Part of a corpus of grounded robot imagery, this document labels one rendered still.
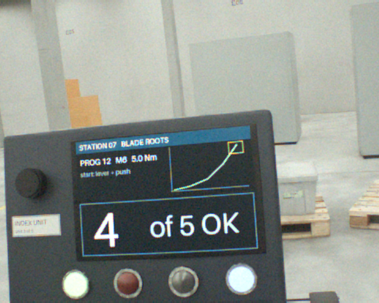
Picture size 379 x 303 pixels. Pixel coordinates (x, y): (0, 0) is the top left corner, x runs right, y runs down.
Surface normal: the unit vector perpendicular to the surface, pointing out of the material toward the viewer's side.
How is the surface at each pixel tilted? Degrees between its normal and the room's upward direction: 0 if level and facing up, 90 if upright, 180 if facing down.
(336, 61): 90
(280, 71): 90
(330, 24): 90
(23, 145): 75
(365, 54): 90
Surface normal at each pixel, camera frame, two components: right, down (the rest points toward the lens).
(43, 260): -0.18, -0.09
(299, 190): -0.20, 0.27
